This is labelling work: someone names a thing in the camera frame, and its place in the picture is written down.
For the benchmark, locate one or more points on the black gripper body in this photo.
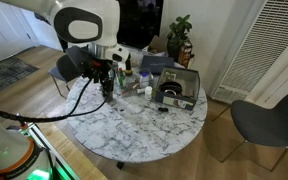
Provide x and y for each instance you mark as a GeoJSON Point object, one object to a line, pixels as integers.
{"type": "Point", "coordinates": [89, 66]}

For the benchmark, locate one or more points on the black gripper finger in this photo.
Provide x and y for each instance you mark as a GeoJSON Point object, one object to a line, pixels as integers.
{"type": "Point", "coordinates": [111, 84]}
{"type": "Point", "coordinates": [105, 88]}

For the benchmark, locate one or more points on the green sauce bottle red cap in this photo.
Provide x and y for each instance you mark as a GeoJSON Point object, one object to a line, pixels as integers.
{"type": "Point", "coordinates": [121, 78]}

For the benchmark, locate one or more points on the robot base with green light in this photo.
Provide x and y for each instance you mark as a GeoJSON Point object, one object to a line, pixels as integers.
{"type": "Point", "coordinates": [26, 155]}

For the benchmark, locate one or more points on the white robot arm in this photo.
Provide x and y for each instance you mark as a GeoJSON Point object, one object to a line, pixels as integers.
{"type": "Point", "coordinates": [92, 27]}

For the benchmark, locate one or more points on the clear plastic case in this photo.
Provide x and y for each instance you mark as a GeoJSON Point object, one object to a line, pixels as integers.
{"type": "Point", "coordinates": [132, 83]}

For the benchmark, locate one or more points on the white pill bottle blue cap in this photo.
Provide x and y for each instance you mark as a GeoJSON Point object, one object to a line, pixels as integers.
{"type": "Point", "coordinates": [144, 80]}

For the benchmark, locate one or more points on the small white pill bottle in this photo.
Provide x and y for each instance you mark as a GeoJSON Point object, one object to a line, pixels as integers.
{"type": "Point", "coordinates": [148, 93]}

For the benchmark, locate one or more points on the dark chair behind table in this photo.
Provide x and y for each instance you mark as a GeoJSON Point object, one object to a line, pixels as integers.
{"type": "Point", "coordinates": [64, 70]}

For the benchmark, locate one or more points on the dark blue flat box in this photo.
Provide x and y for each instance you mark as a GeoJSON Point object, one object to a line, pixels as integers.
{"type": "Point", "coordinates": [156, 64]}

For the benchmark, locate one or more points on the small black object on table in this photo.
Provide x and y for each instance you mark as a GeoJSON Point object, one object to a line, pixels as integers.
{"type": "Point", "coordinates": [161, 109]}

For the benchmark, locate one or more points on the dark open cardboard box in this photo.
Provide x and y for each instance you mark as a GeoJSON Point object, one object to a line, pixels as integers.
{"type": "Point", "coordinates": [178, 87]}

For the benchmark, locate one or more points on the potted green plant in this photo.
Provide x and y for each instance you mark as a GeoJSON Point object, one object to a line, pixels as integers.
{"type": "Point", "coordinates": [178, 43]}

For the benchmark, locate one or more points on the grey floor rug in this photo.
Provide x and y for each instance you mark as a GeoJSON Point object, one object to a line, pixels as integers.
{"type": "Point", "coordinates": [12, 70]}

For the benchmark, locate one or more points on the grey chair right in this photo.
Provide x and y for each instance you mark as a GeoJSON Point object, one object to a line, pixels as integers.
{"type": "Point", "coordinates": [260, 126]}

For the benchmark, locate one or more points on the white wall vent panel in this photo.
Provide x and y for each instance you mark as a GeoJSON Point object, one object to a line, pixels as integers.
{"type": "Point", "coordinates": [251, 58]}

